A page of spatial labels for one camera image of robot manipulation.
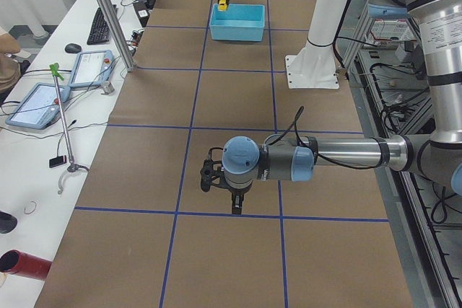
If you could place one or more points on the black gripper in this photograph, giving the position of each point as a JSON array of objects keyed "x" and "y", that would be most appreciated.
[{"x": 236, "y": 191}]

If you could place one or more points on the yellow beetle toy car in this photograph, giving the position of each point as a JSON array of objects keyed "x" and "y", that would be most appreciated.
[{"x": 223, "y": 5}]

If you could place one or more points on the light blue plastic bin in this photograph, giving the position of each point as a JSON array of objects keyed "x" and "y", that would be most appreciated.
[{"x": 240, "y": 22}]

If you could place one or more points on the black computer keyboard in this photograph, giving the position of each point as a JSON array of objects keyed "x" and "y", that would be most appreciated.
[{"x": 99, "y": 31}]

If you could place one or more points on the blue teach pendant far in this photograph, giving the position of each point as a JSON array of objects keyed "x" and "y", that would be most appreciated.
[{"x": 91, "y": 69}]

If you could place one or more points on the blue teach pendant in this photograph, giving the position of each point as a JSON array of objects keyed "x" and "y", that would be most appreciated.
[
  {"x": 38, "y": 109},
  {"x": 91, "y": 69}
]

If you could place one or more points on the black computer mouse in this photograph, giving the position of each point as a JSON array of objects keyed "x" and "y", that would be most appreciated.
[{"x": 73, "y": 48}]

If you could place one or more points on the white plastic basket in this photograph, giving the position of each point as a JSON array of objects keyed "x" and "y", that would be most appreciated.
[{"x": 389, "y": 33}]

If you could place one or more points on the small black red device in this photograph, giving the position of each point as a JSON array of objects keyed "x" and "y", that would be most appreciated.
[{"x": 57, "y": 161}]

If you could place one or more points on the metal reacher grabber tool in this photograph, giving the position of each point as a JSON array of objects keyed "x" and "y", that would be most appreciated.
[{"x": 73, "y": 166}]

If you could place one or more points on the rubber band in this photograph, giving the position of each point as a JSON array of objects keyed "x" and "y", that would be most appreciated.
[{"x": 30, "y": 207}]

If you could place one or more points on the blue teach pendant near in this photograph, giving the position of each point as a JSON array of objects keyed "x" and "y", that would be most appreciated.
[{"x": 38, "y": 109}]

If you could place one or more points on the red cylinder tube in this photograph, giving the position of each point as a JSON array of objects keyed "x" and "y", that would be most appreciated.
[{"x": 22, "y": 264}]

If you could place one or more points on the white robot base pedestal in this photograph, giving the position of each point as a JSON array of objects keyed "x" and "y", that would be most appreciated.
[{"x": 314, "y": 66}]

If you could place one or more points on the aluminium frame post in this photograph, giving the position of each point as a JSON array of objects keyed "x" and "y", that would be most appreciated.
[{"x": 117, "y": 33}]

